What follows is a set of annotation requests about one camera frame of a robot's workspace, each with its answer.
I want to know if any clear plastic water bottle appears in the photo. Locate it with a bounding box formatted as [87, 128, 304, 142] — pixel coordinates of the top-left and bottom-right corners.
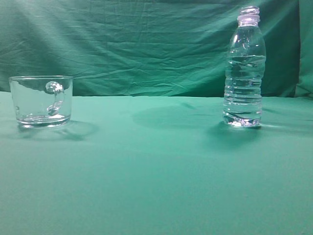
[223, 6, 266, 128]

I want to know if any green table cloth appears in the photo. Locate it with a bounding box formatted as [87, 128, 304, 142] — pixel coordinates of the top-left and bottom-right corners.
[0, 92, 313, 235]

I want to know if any green backdrop cloth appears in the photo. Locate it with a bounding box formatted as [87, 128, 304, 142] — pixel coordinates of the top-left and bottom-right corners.
[0, 0, 313, 97]

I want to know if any clear glass mug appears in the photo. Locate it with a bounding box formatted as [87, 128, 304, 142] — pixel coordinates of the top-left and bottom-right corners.
[9, 75, 73, 128]

